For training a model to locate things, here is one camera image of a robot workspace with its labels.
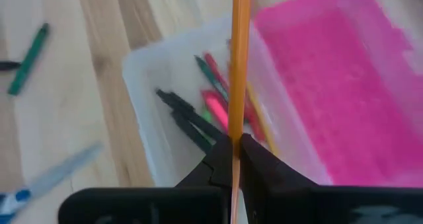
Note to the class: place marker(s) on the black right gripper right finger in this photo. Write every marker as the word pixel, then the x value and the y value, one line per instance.
pixel 314 205

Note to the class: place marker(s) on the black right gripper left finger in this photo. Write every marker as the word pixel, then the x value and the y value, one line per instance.
pixel 148 205

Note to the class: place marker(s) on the thick black marker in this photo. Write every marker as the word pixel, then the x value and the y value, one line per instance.
pixel 191 131

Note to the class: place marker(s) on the yellow wooden pencil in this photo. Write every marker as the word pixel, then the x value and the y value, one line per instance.
pixel 262 118

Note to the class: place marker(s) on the black pen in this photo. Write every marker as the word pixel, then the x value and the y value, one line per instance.
pixel 185 108
pixel 8 65

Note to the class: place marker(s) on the green highlighter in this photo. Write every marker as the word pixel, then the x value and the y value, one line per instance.
pixel 207 115

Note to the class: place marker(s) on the pink highlighter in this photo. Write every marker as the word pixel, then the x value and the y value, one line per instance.
pixel 216 108

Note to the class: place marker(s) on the clear box with pink lid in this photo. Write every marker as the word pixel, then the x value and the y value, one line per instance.
pixel 330 85

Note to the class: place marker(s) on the red crayon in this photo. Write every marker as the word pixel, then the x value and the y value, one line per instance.
pixel 215 68

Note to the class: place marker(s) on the orange pencil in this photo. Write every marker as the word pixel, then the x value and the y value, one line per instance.
pixel 239 68

